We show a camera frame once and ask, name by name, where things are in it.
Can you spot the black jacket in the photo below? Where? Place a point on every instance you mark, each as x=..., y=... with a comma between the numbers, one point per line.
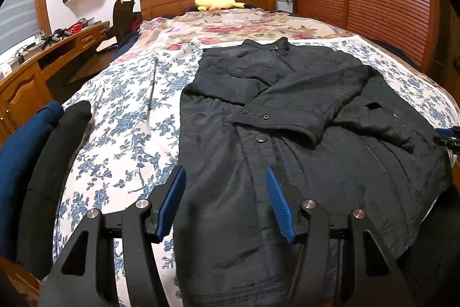
x=323, y=163

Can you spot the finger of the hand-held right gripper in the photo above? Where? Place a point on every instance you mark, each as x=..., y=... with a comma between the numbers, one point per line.
x=451, y=131
x=449, y=142

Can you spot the red floral blanket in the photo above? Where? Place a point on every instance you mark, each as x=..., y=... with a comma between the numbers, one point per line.
x=233, y=26

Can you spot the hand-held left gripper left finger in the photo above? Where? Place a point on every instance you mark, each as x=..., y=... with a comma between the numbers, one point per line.
x=170, y=206

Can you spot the grey window blind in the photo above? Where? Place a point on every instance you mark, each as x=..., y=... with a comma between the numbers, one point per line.
x=18, y=15

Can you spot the dark wooden chair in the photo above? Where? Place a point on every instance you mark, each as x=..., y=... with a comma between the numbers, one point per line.
x=122, y=19

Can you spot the wooden desk with cabinets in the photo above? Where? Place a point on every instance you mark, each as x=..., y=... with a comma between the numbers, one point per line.
x=21, y=84

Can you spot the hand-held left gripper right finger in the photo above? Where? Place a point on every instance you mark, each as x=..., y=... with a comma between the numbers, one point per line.
x=282, y=210

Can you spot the blue floral bed sheet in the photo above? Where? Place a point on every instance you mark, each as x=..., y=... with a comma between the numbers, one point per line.
x=125, y=120

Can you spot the red basket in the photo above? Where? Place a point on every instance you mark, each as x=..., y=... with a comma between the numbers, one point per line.
x=76, y=27

